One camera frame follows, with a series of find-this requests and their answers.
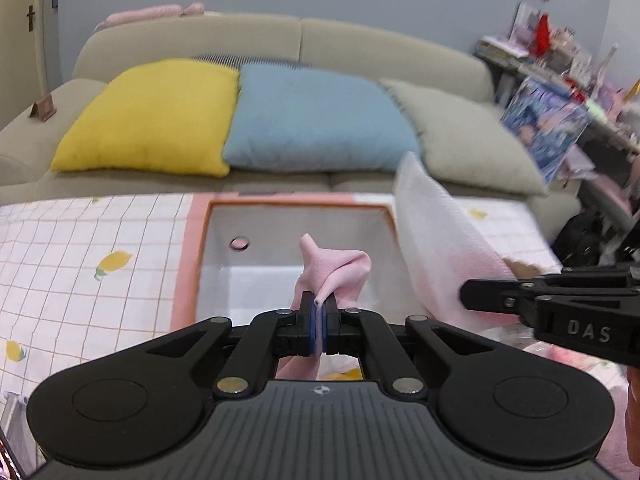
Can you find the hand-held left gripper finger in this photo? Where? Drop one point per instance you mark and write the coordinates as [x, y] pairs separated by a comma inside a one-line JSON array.
[[326, 327], [314, 327]]

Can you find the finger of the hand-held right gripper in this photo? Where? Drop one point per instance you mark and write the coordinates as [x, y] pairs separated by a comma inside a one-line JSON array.
[[492, 295]]

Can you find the pink cloth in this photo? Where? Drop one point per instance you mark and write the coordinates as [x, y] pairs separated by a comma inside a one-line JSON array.
[[332, 270]]

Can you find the white and pink towel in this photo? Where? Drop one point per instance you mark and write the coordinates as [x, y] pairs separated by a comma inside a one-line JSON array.
[[435, 230]]

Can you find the white storage box pink rim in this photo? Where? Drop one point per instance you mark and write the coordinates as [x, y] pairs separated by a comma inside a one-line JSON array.
[[300, 225]]

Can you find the person's right forearm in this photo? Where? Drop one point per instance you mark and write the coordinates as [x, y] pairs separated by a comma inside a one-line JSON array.
[[632, 420]]

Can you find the black bag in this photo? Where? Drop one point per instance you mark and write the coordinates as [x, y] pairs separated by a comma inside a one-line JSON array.
[[577, 240]]

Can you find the beige pillow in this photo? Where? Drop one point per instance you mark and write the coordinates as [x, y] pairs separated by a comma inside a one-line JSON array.
[[470, 145]]

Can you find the blue printed poster board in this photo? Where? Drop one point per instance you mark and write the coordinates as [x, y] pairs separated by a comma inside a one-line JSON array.
[[542, 125]]

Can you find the blue pillow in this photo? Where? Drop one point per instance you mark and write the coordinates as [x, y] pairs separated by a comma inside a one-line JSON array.
[[315, 120]]

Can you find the cluttered shelf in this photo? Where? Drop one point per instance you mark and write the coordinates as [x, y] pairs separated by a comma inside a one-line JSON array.
[[590, 90]]

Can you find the lemon print checked tablecloth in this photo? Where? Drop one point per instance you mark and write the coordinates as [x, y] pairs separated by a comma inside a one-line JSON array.
[[75, 270]]

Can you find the red ornament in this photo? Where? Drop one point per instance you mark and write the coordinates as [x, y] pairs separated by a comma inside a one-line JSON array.
[[542, 32]]

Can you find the yellow pillow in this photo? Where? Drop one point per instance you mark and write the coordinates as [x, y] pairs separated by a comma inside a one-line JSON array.
[[150, 115]]

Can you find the beige sofa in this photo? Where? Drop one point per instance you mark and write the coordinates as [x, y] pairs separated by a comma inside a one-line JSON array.
[[350, 35]]

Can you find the small brown card stand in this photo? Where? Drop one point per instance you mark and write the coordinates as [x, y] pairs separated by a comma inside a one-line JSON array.
[[42, 107]]

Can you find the pink plush toy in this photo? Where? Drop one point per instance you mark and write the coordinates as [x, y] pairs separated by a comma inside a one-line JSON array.
[[145, 12]]

